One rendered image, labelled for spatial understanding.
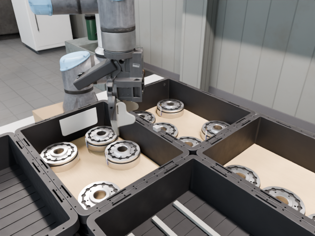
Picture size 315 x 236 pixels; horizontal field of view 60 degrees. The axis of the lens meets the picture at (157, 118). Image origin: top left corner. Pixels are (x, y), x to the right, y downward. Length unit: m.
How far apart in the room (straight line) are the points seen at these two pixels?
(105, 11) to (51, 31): 4.28
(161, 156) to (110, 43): 0.34
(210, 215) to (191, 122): 0.41
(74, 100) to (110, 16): 0.60
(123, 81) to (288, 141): 0.51
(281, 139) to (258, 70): 1.99
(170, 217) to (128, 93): 0.30
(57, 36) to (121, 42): 4.33
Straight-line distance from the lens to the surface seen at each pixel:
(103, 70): 0.63
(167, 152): 0.73
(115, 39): 0.59
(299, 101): 2.75
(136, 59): 0.62
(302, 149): 0.86
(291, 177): 0.84
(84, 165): 0.82
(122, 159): 0.77
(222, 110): 0.95
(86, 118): 0.92
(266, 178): 0.81
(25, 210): 0.75
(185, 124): 0.98
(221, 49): 3.01
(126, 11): 0.58
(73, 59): 1.08
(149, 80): 1.67
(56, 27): 4.87
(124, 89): 0.64
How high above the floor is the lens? 1.34
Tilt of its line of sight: 30 degrees down
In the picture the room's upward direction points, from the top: straight up
